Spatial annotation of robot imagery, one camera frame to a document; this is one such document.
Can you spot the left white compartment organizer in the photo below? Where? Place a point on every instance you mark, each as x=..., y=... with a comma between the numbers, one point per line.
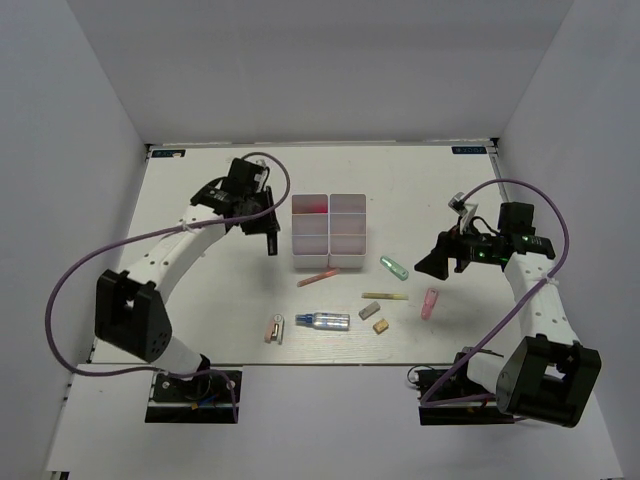
x=309, y=233

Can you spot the blue table label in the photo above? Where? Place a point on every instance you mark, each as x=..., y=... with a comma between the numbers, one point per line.
x=468, y=150
x=168, y=153

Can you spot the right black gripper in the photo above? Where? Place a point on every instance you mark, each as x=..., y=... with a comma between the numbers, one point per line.
x=449, y=244

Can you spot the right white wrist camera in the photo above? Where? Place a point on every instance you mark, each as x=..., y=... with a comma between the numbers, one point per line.
x=464, y=209

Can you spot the green translucent correction tape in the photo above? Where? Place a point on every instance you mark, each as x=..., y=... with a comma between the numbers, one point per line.
x=395, y=268

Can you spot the blue clear spray bottle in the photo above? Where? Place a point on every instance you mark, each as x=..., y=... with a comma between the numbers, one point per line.
x=324, y=321

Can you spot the pink translucent correction tape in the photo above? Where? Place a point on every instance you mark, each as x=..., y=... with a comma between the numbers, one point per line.
x=430, y=300

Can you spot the yellow thin marker pen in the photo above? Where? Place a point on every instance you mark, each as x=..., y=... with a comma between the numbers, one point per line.
x=385, y=296

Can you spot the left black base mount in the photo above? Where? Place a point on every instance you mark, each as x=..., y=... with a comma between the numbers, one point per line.
x=209, y=400

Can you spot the right white compartment organizer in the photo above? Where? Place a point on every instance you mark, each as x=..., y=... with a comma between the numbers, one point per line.
x=347, y=230

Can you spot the right blue table label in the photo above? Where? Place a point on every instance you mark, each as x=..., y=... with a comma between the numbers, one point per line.
x=468, y=150

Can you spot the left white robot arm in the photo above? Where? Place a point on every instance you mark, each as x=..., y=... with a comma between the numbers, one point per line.
x=130, y=306

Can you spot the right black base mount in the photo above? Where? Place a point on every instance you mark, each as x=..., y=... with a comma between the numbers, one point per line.
x=459, y=401

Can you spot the left blue table label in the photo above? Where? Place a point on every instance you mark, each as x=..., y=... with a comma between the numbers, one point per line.
x=168, y=153

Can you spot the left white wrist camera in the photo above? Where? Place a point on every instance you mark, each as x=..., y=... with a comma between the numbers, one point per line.
x=262, y=163

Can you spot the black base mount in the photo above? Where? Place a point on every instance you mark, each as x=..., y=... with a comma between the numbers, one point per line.
x=459, y=401
x=209, y=400

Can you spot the grey eraser block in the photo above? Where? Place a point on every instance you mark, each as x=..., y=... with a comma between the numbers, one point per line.
x=369, y=310

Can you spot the pink white stapler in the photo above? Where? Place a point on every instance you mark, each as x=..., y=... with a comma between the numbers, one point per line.
x=275, y=329

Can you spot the tan eraser block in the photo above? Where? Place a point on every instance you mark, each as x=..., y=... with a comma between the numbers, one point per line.
x=380, y=326

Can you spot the white compartment organizer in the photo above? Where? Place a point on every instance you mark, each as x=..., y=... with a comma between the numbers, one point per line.
x=309, y=233
x=347, y=230

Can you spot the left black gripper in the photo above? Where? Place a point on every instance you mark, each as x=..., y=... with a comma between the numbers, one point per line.
x=268, y=224

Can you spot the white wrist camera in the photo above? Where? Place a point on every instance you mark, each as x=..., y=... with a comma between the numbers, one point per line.
x=262, y=163
x=464, y=209

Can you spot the pink black highlighter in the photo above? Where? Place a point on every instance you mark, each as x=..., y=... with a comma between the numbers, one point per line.
x=315, y=208

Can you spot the green black highlighter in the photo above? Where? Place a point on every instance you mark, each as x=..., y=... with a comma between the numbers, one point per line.
x=272, y=243

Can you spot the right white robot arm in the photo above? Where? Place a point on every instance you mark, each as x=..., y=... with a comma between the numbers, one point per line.
x=549, y=375

